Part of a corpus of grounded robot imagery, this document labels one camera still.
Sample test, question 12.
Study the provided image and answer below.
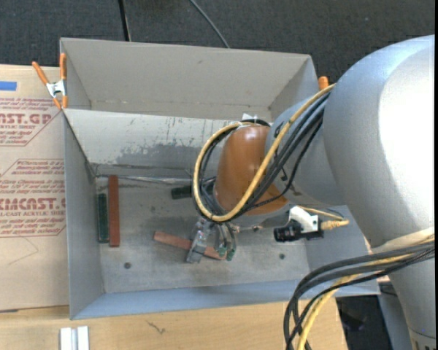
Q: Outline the brown cardboard board red print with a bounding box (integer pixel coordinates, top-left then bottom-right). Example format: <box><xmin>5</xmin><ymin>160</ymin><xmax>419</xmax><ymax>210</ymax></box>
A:
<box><xmin>0</xmin><ymin>63</ymin><xmax>71</xmax><ymax>315</ymax></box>

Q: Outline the red-brown block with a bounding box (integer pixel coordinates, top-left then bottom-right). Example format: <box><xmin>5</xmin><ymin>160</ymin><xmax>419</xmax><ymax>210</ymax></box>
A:
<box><xmin>107</xmin><ymin>174</ymin><xmax>121</xmax><ymax>248</ymax></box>
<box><xmin>153</xmin><ymin>230</ymin><xmax>228</xmax><ymax>261</ymax></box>

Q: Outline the dark green flat block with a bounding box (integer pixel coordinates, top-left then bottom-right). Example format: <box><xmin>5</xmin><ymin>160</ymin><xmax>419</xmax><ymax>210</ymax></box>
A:
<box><xmin>96</xmin><ymin>192</ymin><xmax>110</xmax><ymax>244</ymax></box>

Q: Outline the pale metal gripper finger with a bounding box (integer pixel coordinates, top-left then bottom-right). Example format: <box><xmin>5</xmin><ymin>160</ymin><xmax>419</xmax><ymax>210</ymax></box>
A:
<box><xmin>191</xmin><ymin>227</ymin><xmax>210</xmax><ymax>248</ymax></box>
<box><xmin>185</xmin><ymin>245</ymin><xmax>209</xmax><ymax>264</ymax></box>

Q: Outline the grey metal bin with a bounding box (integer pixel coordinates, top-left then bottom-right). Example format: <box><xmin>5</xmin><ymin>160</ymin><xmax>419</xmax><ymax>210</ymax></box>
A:
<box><xmin>59</xmin><ymin>37</ymin><xmax>381</xmax><ymax>321</ymax></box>

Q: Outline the black cylinder on white bracket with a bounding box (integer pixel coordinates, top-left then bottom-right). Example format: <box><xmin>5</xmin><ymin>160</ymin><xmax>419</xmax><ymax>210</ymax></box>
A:
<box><xmin>234</xmin><ymin>205</ymin><xmax>326</xmax><ymax>244</ymax></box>

